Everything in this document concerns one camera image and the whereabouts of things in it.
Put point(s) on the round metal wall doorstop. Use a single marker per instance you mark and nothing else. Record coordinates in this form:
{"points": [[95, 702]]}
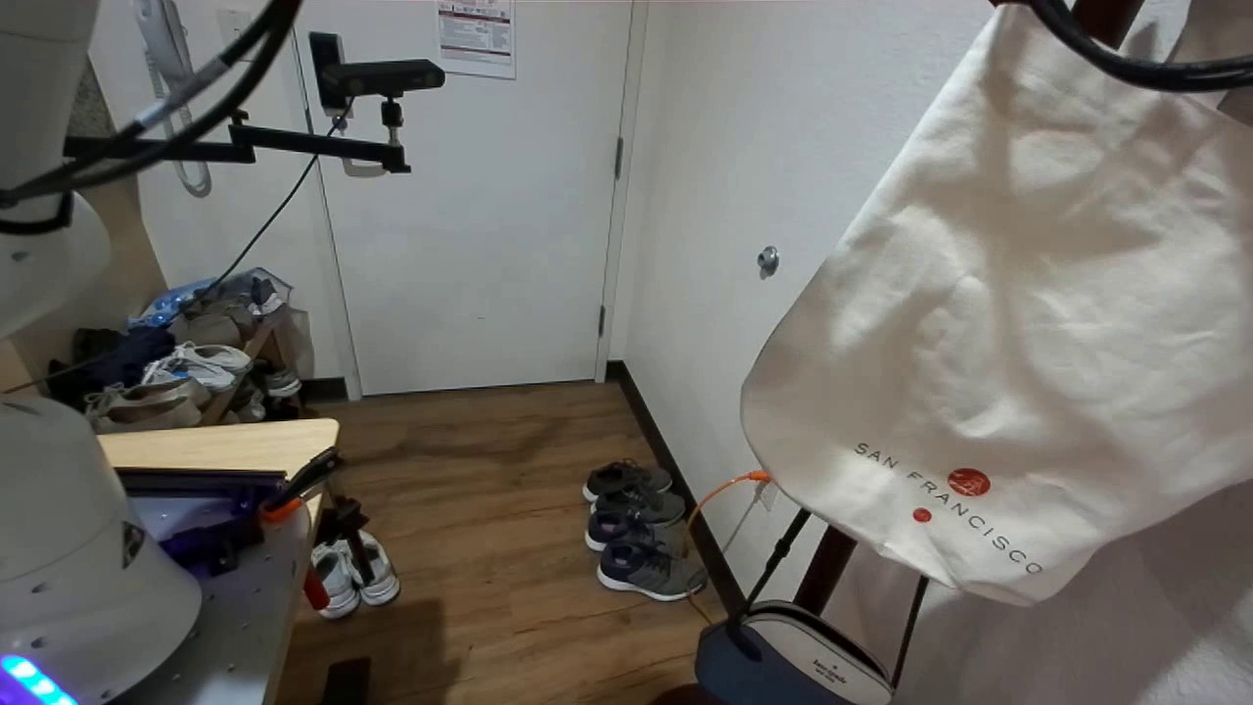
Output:
{"points": [[768, 262]]}

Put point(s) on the white door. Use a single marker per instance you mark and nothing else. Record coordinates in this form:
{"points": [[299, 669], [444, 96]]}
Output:
{"points": [[456, 262]]}

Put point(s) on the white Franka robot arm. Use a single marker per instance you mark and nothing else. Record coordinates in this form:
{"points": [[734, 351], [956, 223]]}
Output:
{"points": [[63, 562]]}

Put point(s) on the black orange bar clamp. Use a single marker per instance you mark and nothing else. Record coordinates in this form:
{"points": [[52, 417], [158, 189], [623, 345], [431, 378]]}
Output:
{"points": [[299, 489]]}

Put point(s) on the light wooden board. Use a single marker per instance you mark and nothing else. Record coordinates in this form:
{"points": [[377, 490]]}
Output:
{"points": [[216, 450]]}

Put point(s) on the cluttered items pile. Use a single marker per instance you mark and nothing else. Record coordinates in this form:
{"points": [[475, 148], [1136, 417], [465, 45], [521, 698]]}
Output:
{"points": [[197, 366]]}

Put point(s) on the white wall phone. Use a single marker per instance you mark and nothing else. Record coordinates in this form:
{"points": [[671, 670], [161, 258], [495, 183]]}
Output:
{"points": [[161, 42]]}

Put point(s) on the black stereo camera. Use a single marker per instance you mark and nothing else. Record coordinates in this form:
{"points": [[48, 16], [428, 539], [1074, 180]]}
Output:
{"points": [[373, 76]]}

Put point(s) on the grey sneaker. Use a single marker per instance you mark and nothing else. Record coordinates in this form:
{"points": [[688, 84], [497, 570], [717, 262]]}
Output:
{"points": [[648, 570], [634, 511], [628, 478]]}

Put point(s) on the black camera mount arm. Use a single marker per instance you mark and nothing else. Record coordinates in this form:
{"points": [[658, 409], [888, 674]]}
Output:
{"points": [[197, 148]]}

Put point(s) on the paper notice on door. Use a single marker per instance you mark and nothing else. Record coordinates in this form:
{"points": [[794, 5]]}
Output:
{"points": [[475, 36]]}

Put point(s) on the grey robot stand top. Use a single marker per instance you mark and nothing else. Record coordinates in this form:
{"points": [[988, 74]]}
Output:
{"points": [[222, 613]]}

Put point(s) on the cream canvas tote bag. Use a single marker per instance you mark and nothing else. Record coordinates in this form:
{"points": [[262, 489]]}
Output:
{"points": [[1020, 328]]}

